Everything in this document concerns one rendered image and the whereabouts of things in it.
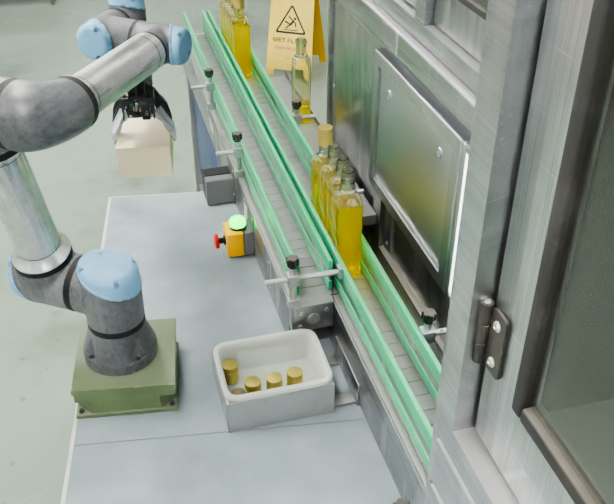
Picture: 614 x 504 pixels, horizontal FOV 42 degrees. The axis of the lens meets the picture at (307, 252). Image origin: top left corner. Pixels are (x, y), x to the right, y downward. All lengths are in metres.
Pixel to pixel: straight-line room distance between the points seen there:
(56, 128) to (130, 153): 0.55
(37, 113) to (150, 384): 0.61
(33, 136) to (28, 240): 0.30
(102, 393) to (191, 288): 0.46
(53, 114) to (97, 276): 0.37
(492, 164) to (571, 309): 0.11
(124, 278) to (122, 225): 0.73
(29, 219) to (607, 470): 1.19
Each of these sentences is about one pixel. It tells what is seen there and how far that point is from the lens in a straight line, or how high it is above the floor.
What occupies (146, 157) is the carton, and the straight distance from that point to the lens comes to 1.87.
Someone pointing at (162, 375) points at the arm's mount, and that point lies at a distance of 1.68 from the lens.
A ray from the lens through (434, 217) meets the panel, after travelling 1.63.
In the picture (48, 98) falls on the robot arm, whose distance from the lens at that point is 1.34.
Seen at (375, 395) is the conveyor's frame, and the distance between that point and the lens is 1.56.
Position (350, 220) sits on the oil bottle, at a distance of 1.73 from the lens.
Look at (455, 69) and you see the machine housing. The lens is 1.53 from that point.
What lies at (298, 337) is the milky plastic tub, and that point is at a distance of 1.74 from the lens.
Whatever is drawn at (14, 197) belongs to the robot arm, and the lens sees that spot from 1.50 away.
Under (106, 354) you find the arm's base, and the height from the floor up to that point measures 0.88.
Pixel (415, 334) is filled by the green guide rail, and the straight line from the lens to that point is 1.56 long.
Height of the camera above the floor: 1.96
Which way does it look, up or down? 35 degrees down
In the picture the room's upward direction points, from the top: straight up
